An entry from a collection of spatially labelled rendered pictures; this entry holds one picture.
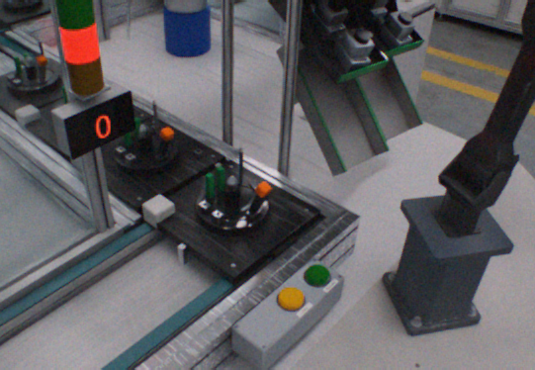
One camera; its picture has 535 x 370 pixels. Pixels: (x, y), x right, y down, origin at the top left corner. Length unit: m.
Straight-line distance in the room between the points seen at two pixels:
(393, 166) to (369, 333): 0.53
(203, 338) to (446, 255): 0.40
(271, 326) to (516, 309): 0.50
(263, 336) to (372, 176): 0.62
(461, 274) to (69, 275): 0.66
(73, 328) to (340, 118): 0.66
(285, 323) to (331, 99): 0.50
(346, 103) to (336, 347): 0.51
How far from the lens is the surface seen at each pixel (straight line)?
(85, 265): 1.00
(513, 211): 1.37
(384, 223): 1.22
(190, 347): 0.84
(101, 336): 0.93
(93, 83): 0.83
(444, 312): 1.02
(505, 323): 1.11
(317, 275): 0.93
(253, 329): 0.86
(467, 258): 0.91
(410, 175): 1.38
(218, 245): 0.97
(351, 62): 1.02
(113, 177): 1.15
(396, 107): 1.30
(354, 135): 1.17
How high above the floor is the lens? 1.65
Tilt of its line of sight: 38 degrees down
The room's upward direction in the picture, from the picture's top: 3 degrees clockwise
